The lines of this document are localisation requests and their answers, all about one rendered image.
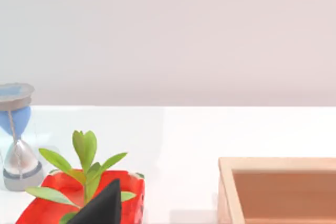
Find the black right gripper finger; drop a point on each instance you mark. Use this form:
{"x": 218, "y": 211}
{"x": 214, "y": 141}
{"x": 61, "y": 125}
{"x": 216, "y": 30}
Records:
{"x": 105, "y": 205}

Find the red plant pot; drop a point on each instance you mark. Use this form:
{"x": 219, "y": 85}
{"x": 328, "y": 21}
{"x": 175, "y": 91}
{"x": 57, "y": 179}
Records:
{"x": 57, "y": 195}

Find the green leafy plant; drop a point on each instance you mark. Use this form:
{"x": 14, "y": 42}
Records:
{"x": 85, "y": 150}

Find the blue and grey hourglass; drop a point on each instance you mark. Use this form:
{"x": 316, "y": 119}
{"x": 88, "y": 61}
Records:
{"x": 18, "y": 155}

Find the shallow salmon-coloured box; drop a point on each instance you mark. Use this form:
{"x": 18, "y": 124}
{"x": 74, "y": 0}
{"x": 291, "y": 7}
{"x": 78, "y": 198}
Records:
{"x": 283, "y": 195}

